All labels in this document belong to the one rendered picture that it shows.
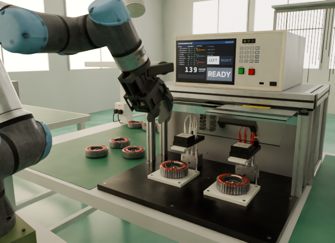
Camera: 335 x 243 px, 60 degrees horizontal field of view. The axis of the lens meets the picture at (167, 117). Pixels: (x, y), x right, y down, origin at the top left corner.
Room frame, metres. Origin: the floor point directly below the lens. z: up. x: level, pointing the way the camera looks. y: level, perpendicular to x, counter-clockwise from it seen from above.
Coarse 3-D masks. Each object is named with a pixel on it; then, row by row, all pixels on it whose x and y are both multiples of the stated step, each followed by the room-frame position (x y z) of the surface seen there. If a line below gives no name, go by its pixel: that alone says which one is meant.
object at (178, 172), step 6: (168, 162) 1.10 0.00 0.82; (174, 162) 1.11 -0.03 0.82; (180, 162) 1.10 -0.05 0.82; (162, 168) 1.04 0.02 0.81; (168, 168) 1.04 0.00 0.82; (174, 168) 1.04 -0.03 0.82; (180, 168) 1.04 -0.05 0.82; (186, 168) 1.05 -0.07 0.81; (162, 174) 1.04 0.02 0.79; (168, 174) 1.02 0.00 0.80; (174, 174) 1.03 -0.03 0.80; (180, 174) 1.03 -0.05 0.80; (186, 174) 1.05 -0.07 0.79
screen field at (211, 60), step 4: (208, 56) 1.14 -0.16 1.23; (212, 56) 1.13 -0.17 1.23; (216, 56) 1.12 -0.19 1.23; (220, 56) 1.11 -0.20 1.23; (224, 56) 1.11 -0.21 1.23; (228, 56) 1.10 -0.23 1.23; (232, 56) 1.09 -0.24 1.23; (208, 60) 1.14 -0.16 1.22; (212, 60) 1.13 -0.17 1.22; (216, 60) 1.12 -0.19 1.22; (220, 60) 1.11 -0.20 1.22; (224, 60) 1.11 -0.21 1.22; (228, 60) 1.10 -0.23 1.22; (232, 60) 1.09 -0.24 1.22
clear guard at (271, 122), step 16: (208, 112) 0.89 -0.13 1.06; (224, 112) 0.88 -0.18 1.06; (240, 112) 0.88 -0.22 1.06; (256, 112) 0.88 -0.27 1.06; (272, 112) 0.88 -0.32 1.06; (288, 112) 0.88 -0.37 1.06; (208, 128) 0.84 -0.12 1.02; (224, 128) 0.82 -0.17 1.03; (240, 128) 0.80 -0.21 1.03; (272, 128) 0.76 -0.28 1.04; (272, 144) 0.72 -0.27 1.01
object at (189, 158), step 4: (184, 152) 1.21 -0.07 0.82; (188, 152) 1.20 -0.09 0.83; (184, 156) 1.19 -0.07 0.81; (188, 156) 1.18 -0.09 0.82; (192, 156) 1.17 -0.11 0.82; (200, 156) 1.18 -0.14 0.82; (184, 160) 1.19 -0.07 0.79; (188, 160) 1.18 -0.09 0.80; (192, 160) 1.17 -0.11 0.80; (200, 160) 1.18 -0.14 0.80; (188, 164) 1.18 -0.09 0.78; (192, 164) 1.17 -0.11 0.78; (200, 164) 1.18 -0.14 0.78
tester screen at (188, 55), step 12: (180, 48) 1.21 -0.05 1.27; (192, 48) 1.18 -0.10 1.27; (204, 48) 1.15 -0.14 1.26; (216, 48) 1.12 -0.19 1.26; (228, 48) 1.10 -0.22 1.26; (180, 60) 1.21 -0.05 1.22; (192, 60) 1.18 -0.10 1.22; (204, 60) 1.15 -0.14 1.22; (180, 72) 1.21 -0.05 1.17; (204, 72) 1.15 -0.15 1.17
